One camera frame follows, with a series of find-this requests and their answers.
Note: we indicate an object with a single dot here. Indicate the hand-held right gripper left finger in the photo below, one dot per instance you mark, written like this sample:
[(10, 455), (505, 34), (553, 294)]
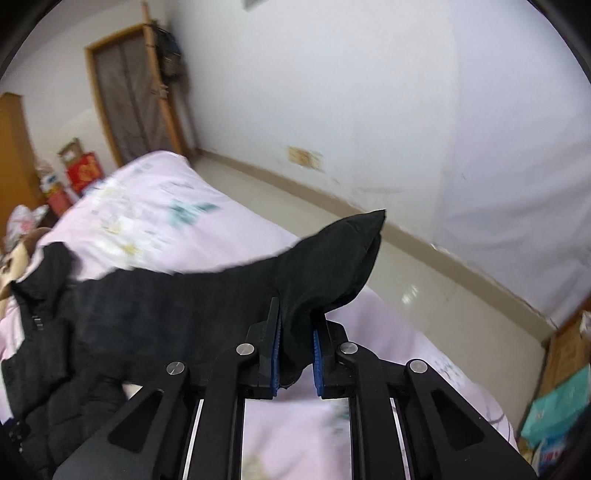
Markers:
[(275, 355)]

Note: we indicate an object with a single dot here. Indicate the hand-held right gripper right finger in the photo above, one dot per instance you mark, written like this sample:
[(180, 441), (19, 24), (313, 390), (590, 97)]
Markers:
[(317, 364)]

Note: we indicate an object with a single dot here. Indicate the black padded jacket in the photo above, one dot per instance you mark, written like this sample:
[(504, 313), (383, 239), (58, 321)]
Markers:
[(184, 314)]

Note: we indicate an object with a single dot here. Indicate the pink floral bed cover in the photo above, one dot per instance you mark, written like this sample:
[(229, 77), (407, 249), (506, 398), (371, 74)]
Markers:
[(152, 217)]

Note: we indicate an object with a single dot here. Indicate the teal box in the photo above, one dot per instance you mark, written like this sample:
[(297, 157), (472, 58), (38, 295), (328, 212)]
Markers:
[(558, 408)]

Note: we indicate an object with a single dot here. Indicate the large cardboard box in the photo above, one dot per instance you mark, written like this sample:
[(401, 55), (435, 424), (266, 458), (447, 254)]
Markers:
[(565, 355)]

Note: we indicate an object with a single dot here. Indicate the blue white packet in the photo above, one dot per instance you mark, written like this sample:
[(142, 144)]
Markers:
[(554, 450)]

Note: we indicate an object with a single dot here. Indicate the red gift box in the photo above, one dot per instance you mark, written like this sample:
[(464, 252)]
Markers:
[(85, 173)]

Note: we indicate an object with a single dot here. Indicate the wooden coat rack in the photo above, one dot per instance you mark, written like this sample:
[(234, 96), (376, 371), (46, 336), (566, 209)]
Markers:
[(159, 106)]

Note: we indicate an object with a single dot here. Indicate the beige brown patterned blanket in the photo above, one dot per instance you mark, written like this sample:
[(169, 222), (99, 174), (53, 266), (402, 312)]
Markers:
[(16, 263)]

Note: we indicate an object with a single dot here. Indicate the floral plastic bag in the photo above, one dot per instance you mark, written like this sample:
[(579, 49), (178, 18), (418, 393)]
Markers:
[(25, 221)]

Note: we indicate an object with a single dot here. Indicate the small cardboard box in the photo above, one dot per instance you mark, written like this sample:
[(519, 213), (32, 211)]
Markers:
[(70, 150)]

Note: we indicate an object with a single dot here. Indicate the wooden door with curtain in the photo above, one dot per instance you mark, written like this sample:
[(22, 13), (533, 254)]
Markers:
[(134, 101)]

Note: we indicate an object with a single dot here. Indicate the dark hanging bag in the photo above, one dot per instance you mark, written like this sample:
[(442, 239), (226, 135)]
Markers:
[(170, 55)]

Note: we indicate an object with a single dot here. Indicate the wooden wardrobe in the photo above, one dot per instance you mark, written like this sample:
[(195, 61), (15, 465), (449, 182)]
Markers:
[(14, 152)]

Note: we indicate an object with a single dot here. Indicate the beige wall plate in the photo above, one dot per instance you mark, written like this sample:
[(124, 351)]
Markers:
[(304, 158)]

